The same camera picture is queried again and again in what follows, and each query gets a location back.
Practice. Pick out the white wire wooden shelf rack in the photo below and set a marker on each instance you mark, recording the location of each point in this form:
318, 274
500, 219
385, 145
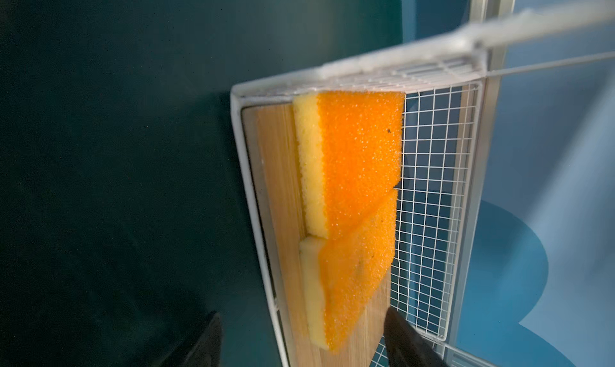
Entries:
450, 82

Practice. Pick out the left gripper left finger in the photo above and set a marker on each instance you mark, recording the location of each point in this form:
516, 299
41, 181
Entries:
201, 348

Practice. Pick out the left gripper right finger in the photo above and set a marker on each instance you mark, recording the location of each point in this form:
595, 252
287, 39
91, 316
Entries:
405, 346

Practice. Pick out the orange sponge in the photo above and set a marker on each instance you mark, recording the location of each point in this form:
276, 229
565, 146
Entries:
341, 275
349, 150

